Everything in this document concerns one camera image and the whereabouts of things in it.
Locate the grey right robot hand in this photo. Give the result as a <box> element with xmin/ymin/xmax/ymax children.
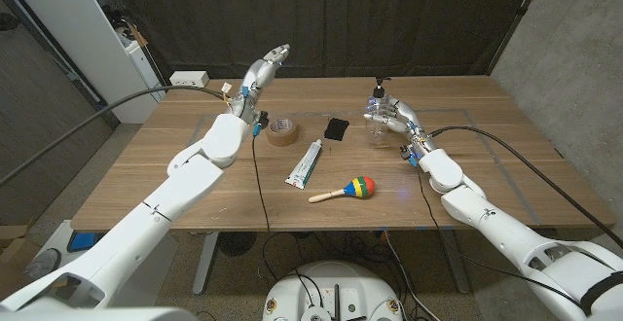
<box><xmin>363</xmin><ymin>94</ymin><xmax>438</xmax><ymax>157</ymax></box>

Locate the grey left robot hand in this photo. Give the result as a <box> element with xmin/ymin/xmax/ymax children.
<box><xmin>228</xmin><ymin>43</ymin><xmax>292</xmax><ymax>125</ymax></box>

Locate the clear pump dispenser bottle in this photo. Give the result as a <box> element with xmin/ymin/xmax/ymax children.
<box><xmin>364</xmin><ymin>77</ymin><xmax>396</xmax><ymax>147</ymax></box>

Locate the brown tape roll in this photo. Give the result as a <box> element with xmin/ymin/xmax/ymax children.
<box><xmin>265</xmin><ymin>116</ymin><xmax>300</xmax><ymax>148</ymax></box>

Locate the colourful wooden maraca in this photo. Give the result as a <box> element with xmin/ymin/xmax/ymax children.
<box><xmin>308</xmin><ymin>175</ymin><xmax>377</xmax><ymax>204</ymax></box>

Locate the white green toothpaste tube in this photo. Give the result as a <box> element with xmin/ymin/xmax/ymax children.
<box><xmin>284</xmin><ymin>138</ymin><xmax>324</xmax><ymax>190</ymax></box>

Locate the white power strip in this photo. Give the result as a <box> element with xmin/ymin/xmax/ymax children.
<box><xmin>168</xmin><ymin>70</ymin><xmax>210</xmax><ymax>89</ymax></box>

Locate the black square cloth pad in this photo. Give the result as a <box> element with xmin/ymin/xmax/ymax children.
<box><xmin>323</xmin><ymin>117</ymin><xmax>350</xmax><ymax>142</ymax></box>

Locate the dark curtain backdrop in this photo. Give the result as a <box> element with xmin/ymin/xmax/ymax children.
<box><xmin>107</xmin><ymin>0</ymin><xmax>541</xmax><ymax>80</ymax></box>

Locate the black curtain stand pole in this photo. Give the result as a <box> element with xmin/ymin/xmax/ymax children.
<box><xmin>485</xmin><ymin>0</ymin><xmax>549</xmax><ymax>77</ymax></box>

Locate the grey table leg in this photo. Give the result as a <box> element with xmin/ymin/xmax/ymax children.
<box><xmin>439</xmin><ymin>230</ymin><xmax>472</xmax><ymax>296</ymax></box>
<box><xmin>192</xmin><ymin>232</ymin><xmax>220</xmax><ymax>297</ymax></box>

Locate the black round floor base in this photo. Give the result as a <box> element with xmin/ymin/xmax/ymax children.
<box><xmin>217</xmin><ymin>232</ymin><xmax>258</xmax><ymax>258</ymax></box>

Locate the white robot torso base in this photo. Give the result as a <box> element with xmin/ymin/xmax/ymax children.
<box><xmin>262</xmin><ymin>261</ymin><xmax>404</xmax><ymax>321</ymax></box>

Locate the white cabinet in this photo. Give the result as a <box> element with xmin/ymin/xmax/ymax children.
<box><xmin>2</xmin><ymin>0</ymin><xmax>166</xmax><ymax>125</ymax></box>

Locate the blue floor pad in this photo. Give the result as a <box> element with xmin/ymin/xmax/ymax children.
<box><xmin>67</xmin><ymin>232</ymin><xmax>106</xmax><ymax>253</ymax></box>

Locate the grey sneaker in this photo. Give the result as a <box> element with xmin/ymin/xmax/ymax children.
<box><xmin>23</xmin><ymin>247</ymin><xmax>62</xmax><ymax>279</ymax></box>

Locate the white robot body edge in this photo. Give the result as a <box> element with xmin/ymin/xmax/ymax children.
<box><xmin>0</xmin><ymin>306</ymin><xmax>199</xmax><ymax>321</ymax></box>

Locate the brown cardboard box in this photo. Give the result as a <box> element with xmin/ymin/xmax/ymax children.
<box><xmin>0</xmin><ymin>223</ymin><xmax>43</xmax><ymax>299</ymax></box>

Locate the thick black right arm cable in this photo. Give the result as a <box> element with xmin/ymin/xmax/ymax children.
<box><xmin>427</xmin><ymin>125</ymin><xmax>623</xmax><ymax>250</ymax></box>

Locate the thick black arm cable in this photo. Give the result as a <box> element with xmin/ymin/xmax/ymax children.
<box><xmin>0</xmin><ymin>84</ymin><xmax>230</xmax><ymax>189</ymax></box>
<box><xmin>427</xmin><ymin>125</ymin><xmax>623</xmax><ymax>250</ymax></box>

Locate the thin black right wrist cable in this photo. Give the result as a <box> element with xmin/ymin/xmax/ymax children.
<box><xmin>416</xmin><ymin>164</ymin><xmax>585</xmax><ymax>310</ymax></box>

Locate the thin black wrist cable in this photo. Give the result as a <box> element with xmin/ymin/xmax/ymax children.
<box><xmin>416</xmin><ymin>164</ymin><xmax>585</xmax><ymax>310</ymax></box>
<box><xmin>250</xmin><ymin>135</ymin><xmax>272</xmax><ymax>234</ymax></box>

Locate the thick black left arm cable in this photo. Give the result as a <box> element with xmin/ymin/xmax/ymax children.
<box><xmin>0</xmin><ymin>84</ymin><xmax>230</xmax><ymax>189</ymax></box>

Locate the thin black left wrist cable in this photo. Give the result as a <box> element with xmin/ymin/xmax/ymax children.
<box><xmin>250</xmin><ymin>135</ymin><xmax>272</xmax><ymax>234</ymax></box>

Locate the black floor cable tangle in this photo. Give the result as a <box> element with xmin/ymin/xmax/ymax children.
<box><xmin>261</xmin><ymin>232</ymin><xmax>415</xmax><ymax>293</ymax></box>

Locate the grey floor cable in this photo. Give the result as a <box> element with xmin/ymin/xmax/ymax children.
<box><xmin>383</xmin><ymin>231</ymin><xmax>442</xmax><ymax>321</ymax></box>

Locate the black round wall fixture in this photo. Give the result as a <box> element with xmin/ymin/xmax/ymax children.
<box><xmin>0</xmin><ymin>12</ymin><xmax>20</xmax><ymax>33</ymax></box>

